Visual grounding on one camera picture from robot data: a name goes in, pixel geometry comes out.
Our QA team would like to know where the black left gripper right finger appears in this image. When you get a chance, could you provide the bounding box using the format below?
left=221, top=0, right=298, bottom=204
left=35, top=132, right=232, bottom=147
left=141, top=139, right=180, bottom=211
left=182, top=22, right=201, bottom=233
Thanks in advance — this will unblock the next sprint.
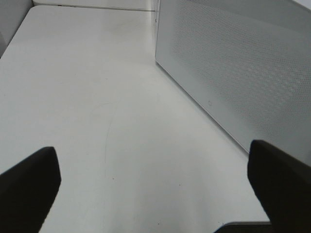
left=247, top=140, right=311, bottom=233

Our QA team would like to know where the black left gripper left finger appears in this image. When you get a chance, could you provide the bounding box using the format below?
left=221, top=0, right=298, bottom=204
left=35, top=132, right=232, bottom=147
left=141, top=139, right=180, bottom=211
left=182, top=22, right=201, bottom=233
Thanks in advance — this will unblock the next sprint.
left=0, top=147, right=61, bottom=233

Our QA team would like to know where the white microwave door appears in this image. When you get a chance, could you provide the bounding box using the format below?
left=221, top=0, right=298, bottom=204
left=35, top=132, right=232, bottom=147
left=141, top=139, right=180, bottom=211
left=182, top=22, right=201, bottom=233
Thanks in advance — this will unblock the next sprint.
left=155, top=0, right=311, bottom=164

